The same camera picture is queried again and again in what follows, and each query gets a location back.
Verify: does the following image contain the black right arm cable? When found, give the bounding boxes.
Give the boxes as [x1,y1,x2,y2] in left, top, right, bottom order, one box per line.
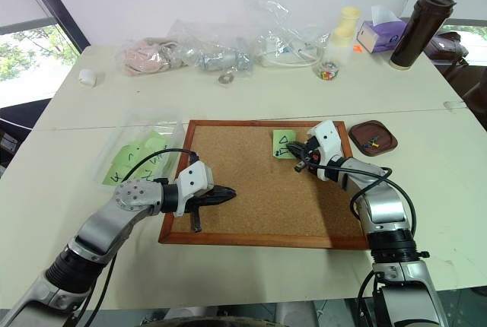
[311,164,418,327]

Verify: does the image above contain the clear plastic box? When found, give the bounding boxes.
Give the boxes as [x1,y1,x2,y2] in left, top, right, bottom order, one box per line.
[90,109,188,188]

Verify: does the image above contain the dark brown tumbler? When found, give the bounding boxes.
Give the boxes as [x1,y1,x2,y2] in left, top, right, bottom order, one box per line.
[389,0,457,73]

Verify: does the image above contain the white tape roll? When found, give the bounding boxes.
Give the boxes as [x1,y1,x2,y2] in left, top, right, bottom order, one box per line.
[78,68,99,88]

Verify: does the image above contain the plastic bag with grey item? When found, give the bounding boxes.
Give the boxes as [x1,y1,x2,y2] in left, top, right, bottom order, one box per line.
[181,40,256,75]

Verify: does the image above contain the clear bag with white cable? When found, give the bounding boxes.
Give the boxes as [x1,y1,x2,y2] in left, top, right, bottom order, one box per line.
[245,0,330,70]

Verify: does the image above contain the wood-framed cork board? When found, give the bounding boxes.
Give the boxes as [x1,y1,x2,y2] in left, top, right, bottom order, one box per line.
[158,119,372,250]

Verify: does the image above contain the dark window frame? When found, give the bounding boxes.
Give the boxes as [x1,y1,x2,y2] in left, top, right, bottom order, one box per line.
[10,0,91,56]

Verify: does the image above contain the purple tissue box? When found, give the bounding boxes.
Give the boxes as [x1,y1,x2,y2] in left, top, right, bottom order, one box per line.
[355,5,409,55]

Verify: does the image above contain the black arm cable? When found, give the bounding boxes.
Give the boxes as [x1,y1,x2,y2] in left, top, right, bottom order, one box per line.
[66,148,200,327]
[311,164,418,327]

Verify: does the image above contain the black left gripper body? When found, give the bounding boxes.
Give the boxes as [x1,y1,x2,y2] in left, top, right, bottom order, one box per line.
[184,185,221,233]

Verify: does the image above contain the green note with scribbles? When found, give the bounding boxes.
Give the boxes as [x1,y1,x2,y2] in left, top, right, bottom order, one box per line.
[142,148,177,182]

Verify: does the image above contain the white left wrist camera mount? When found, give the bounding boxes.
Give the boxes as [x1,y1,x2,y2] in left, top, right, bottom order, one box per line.
[173,162,215,218]

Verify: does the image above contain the plain green note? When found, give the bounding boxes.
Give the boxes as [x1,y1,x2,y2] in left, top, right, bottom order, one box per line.
[141,131,171,150]

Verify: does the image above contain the green note with triangle drawing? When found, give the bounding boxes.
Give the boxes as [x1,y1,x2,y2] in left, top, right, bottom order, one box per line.
[272,129,298,160]

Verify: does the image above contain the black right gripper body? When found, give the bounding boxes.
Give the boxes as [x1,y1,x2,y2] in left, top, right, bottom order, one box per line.
[294,137,320,173]

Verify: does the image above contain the clear jar of coloured pushpins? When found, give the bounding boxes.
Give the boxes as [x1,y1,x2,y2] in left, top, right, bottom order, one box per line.
[313,58,341,82]

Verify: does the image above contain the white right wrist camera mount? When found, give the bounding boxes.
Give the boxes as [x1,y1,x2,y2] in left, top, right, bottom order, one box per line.
[305,119,345,182]

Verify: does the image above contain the dark chair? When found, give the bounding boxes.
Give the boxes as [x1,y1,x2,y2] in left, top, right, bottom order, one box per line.
[442,63,487,132]

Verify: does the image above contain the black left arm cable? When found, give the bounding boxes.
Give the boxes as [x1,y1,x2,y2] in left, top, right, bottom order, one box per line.
[66,148,200,327]

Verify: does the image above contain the stacked cream plastic cups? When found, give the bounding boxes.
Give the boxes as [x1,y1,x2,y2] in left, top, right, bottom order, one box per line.
[326,6,362,66]

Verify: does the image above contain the dark shelf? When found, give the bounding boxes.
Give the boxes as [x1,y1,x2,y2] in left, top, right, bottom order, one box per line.
[0,97,53,179]

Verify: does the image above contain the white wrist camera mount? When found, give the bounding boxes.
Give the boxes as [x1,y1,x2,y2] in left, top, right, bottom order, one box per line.
[305,119,345,182]
[173,162,215,218]

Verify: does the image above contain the plastic bag with pink item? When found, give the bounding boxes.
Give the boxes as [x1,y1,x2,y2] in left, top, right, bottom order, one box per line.
[116,37,184,78]

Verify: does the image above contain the large green note with writing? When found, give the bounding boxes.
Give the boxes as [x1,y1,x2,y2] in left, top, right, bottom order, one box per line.
[103,143,148,187]

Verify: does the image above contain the brown wooden tray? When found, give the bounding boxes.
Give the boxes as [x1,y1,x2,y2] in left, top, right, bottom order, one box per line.
[348,119,399,157]

